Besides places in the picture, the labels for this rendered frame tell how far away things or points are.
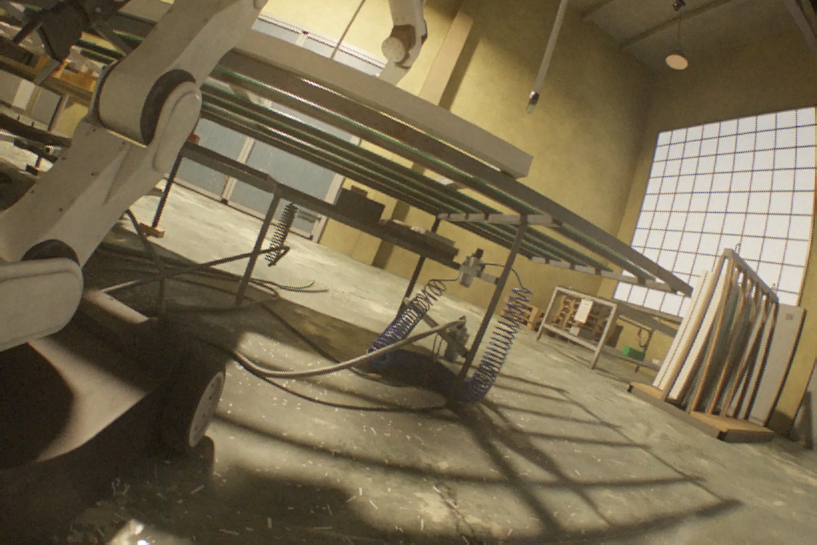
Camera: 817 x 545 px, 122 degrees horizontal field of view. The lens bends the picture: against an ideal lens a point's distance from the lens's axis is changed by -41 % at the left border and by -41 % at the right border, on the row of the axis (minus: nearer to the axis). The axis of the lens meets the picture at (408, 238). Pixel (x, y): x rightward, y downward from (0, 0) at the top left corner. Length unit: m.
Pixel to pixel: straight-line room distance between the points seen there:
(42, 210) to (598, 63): 11.21
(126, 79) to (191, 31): 0.14
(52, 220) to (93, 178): 0.09
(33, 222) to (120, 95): 0.24
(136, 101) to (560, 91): 9.72
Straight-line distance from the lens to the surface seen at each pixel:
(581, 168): 9.94
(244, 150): 7.72
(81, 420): 0.56
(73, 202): 0.61
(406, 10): 1.10
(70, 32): 0.83
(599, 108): 10.75
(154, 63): 0.69
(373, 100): 1.08
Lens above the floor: 0.52
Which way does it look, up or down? 2 degrees up
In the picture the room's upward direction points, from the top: 22 degrees clockwise
